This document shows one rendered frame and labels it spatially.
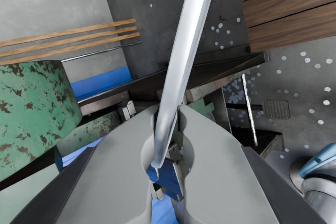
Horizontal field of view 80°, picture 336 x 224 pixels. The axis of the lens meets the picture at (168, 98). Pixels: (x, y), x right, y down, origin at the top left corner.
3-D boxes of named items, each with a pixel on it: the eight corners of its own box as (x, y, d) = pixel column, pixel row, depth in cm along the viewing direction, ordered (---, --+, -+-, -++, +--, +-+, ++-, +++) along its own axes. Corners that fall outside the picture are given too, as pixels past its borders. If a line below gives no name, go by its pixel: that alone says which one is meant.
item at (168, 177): (198, 143, 73) (171, 163, 65) (206, 176, 76) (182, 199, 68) (156, 133, 92) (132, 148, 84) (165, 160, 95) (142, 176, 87)
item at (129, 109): (132, 100, 86) (111, 109, 80) (143, 135, 90) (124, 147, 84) (125, 100, 91) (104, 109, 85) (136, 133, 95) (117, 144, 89)
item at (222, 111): (220, 78, 98) (219, 79, 98) (237, 155, 108) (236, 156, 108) (165, 83, 130) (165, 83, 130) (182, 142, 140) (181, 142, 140)
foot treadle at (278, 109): (291, 96, 96) (287, 100, 93) (294, 116, 98) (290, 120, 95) (197, 96, 141) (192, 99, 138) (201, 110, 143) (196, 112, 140)
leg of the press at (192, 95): (268, 39, 105) (118, 102, 51) (272, 61, 107) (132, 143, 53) (160, 62, 175) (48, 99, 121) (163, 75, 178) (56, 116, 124)
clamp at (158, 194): (154, 168, 94) (136, 181, 88) (164, 198, 98) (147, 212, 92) (147, 164, 99) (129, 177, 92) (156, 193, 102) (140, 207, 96)
